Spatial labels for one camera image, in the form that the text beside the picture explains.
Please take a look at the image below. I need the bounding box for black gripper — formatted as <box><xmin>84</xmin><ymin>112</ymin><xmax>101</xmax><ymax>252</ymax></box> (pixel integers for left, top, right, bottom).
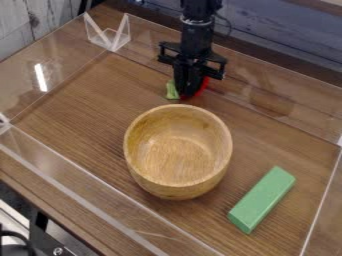
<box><xmin>157</xmin><ymin>16</ymin><xmax>227</xmax><ymax>97</ymax></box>

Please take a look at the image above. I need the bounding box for red plush tomato green stem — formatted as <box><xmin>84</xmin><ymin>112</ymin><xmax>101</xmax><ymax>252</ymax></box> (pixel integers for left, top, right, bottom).
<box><xmin>165</xmin><ymin>77</ymin><xmax>209</xmax><ymax>100</ymax></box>

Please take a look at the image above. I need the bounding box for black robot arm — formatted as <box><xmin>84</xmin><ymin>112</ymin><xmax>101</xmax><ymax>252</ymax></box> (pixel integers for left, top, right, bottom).
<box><xmin>157</xmin><ymin>0</ymin><xmax>227</xmax><ymax>98</ymax></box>

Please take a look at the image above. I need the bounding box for wooden bowl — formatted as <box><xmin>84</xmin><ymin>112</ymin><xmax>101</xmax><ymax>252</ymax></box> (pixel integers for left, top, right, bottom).
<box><xmin>122</xmin><ymin>104</ymin><xmax>232</xmax><ymax>200</ymax></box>

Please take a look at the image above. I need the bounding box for green rectangular block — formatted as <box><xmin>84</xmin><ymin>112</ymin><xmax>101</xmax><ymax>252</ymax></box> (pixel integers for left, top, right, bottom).
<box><xmin>227</xmin><ymin>166</ymin><xmax>296</xmax><ymax>234</ymax></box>

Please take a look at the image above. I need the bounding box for clear acrylic corner bracket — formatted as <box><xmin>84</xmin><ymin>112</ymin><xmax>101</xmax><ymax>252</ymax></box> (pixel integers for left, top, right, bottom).
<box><xmin>82</xmin><ymin>13</ymin><xmax>130</xmax><ymax>52</ymax></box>

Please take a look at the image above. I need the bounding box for clear acrylic tray wall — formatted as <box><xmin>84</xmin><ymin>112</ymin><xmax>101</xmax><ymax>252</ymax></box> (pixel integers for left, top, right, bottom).
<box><xmin>0</xmin><ymin>7</ymin><xmax>342</xmax><ymax>256</ymax></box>

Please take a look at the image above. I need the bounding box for black metal table frame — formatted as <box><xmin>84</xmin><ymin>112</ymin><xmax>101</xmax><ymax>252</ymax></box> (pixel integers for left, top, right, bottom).
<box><xmin>0</xmin><ymin>186</ymin><xmax>90</xmax><ymax>256</ymax></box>

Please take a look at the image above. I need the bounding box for black cable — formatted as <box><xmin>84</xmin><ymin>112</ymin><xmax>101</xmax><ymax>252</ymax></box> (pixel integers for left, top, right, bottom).
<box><xmin>0</xmin><ymin>229</ymin><xmax>37</xmax><ymax>256</ymax></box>

